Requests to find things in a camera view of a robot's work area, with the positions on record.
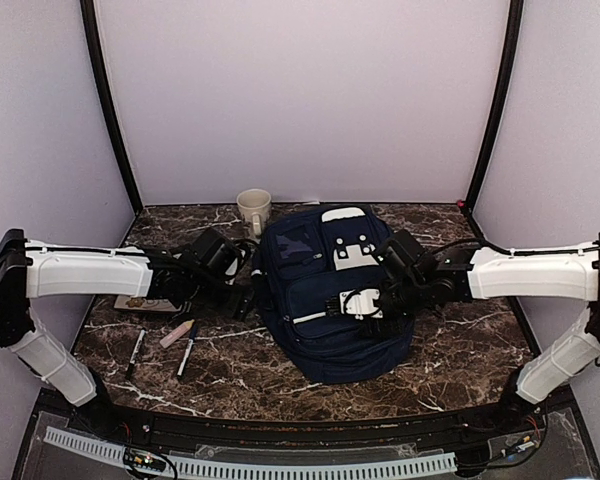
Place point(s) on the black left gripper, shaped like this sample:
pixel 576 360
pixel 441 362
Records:
pixel 239 304

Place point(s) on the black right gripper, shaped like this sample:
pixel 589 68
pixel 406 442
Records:
pixel 383 329

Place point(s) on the pink crayon shaped eraser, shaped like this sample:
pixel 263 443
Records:
pixel 176 333

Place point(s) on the navy blue student backpack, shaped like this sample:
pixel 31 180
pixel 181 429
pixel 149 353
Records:
pixel 317 290

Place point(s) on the black marker pen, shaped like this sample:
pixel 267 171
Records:
pixel 134 355

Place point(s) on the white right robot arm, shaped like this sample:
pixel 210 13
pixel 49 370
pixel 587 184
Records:
pixel 476 269

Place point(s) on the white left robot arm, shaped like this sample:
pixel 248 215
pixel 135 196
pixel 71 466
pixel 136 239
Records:
pixel 200 272

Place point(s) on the cream seashell mug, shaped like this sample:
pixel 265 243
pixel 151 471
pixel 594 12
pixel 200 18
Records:
pixel 254 206

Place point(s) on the blue capped marker pen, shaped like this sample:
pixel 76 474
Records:
pixel 186 358

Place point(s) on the black front table rail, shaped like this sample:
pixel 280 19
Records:
pixel 164 430

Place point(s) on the white cable duct strip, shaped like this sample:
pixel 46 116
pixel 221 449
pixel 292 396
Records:
pixel 233 463

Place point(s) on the black left frame post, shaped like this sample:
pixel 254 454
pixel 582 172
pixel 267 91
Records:
pixel 106 100

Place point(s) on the black frame post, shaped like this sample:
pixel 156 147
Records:
pixel 500 93
pixel 106 100

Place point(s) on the black right frame post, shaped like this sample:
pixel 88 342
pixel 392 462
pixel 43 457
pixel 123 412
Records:
pixel 500 93

